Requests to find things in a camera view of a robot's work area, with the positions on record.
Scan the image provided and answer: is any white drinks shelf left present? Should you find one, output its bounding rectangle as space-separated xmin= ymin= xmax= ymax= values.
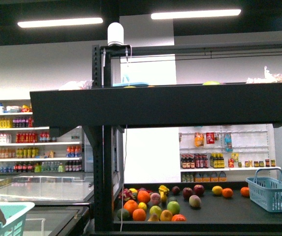
xmin=0 ymin=99 xmax=93 ymax=174

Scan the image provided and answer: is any dark red apple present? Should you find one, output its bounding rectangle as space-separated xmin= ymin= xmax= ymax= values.
xmin=182 ymin=187 xmax=194 ymax=201

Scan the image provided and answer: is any orange front bottom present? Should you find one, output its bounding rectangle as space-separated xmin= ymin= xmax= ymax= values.
xmin=132 ymin=208 xmax=147 ymax=221

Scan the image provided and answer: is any orange beside lemon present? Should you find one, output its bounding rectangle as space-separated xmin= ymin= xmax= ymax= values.
xmin=221 ymin=188 xmax=234 ymax=198

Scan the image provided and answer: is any peach on shelf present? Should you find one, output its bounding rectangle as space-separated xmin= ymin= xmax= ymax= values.
xmin=189 ymin=195 xmax=201 ymax=208

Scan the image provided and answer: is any white hanging cable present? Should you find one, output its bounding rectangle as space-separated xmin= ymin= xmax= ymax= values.
xmin=120 ymin=44 xmax=133 ymax=232

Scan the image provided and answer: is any small light blue basket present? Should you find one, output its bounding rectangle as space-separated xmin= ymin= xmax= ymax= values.
xmin=246 ymin=167 xmax=282 ymax=213

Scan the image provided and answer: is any green apple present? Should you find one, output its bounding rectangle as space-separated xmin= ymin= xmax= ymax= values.
xmin=167 ymin=201 xmax=180 ymax=215

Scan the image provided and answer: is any orange near small basket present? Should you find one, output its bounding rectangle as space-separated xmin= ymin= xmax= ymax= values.
xmin=240 ymin=187 xmax=250 ymax=198

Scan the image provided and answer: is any white sauce shelf right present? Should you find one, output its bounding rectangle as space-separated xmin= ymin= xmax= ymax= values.
xmin=179 ymin=124 xmax=278 ymax=182

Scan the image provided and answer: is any large orange front left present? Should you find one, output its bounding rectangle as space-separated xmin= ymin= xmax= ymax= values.
xmin=124 ymin=200 xmax=138 ymax=215

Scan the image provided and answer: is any yellow lemon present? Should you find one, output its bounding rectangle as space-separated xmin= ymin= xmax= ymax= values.
xmin=212 ymin=185 xmax=223 ymax=196

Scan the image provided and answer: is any black metal display shelf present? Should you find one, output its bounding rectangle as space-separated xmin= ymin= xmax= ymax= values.
xmin=30 ymin=43 xmax=282 ymax=236

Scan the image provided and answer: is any red pink dragon fruit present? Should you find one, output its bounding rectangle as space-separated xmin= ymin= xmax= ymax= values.
xmin=119 ymin=188 xmax=136 ymax=202

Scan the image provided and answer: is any large light blue basket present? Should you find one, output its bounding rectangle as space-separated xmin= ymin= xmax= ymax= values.
xmin=0 ymin=202 xmax=35 ymax=236

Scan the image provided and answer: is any white dome security camera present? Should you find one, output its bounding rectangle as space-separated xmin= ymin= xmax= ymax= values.
xmin=107 ymin=22 xmax=124 ymax=46

